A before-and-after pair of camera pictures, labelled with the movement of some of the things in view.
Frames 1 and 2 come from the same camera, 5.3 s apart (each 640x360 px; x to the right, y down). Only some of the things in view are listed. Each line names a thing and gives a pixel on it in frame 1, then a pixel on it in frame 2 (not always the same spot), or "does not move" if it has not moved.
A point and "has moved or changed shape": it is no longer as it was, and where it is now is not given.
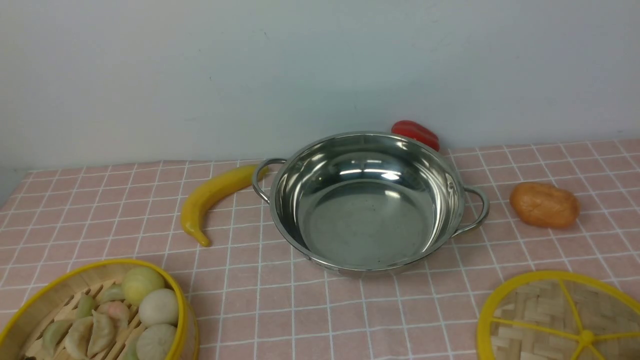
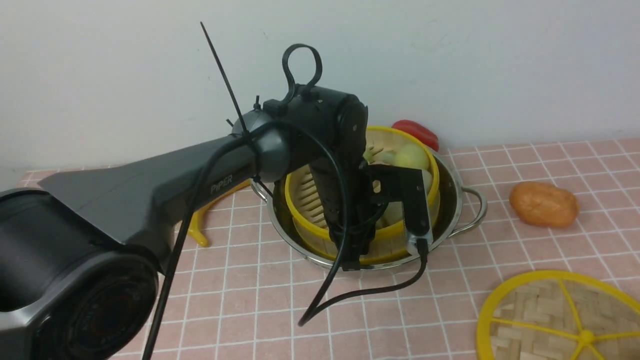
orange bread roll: x=544 y=204 does not move
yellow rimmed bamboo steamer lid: x=559 y=315 does not move
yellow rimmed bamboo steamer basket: x=115 y=309 has moved or changed shape
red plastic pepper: x=412 y=130 does not move
